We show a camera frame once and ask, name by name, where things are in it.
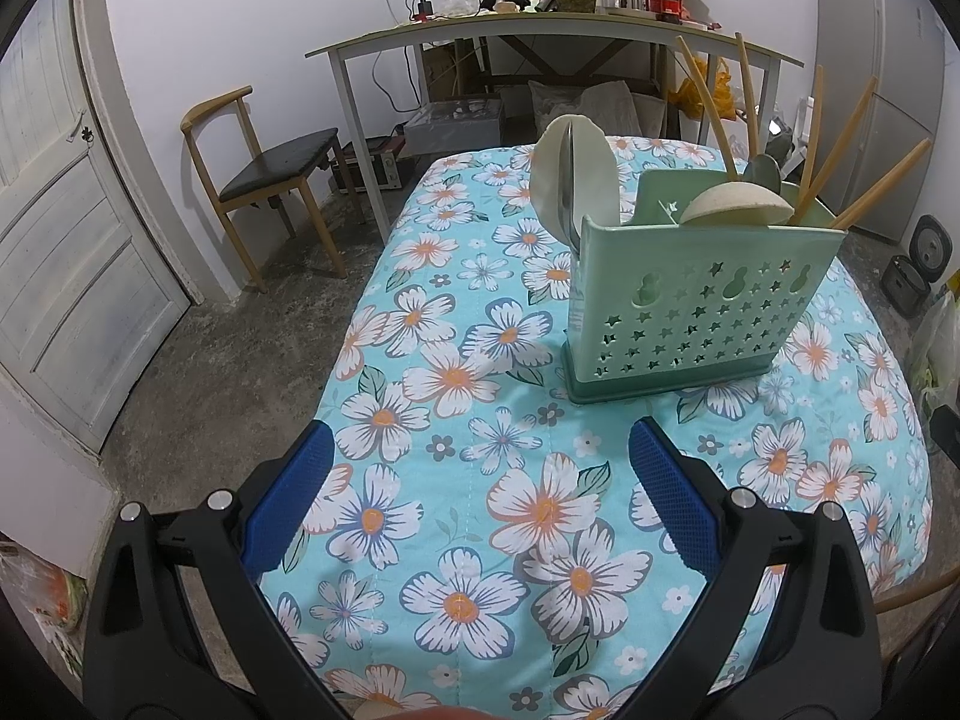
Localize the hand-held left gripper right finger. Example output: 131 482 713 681
621 416 880 720

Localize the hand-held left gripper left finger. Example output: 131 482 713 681
81 420 353 720

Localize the green perforated utensil holder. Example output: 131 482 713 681
561 169 850 406

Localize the cream ceramic spoon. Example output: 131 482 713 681
679 180 794 227

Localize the white ceramic spoon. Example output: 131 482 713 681
532 112 622 241

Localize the floral light blue blanket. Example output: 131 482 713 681
247 136 935 720

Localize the light wooden chair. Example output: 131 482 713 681
874 574 942 614

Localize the orange print plastic bag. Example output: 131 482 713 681
0 532 87 680

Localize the black electronic box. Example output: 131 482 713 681
930 401 960 466

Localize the white bag yellow green print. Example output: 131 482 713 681
906 292 960 421

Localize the black rice cooker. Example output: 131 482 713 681
879 214 955 318

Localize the wooden chair black seat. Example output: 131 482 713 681
181 86 350 293

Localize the white panel door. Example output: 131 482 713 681
0 0 192 455

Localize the silver electronic box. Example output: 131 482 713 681
330 136 410 192

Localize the white sack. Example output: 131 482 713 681
529 79 665 140

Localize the clear plastic storage box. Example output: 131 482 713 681
403 97 507 155

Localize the yellow plastic bag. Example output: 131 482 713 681
667 56 740 121

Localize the cardboard box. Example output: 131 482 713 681
420 41 481 102

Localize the grey refrigerator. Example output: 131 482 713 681
814 0 960 245

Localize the grey metal frame table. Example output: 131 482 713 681
304 11 805 245

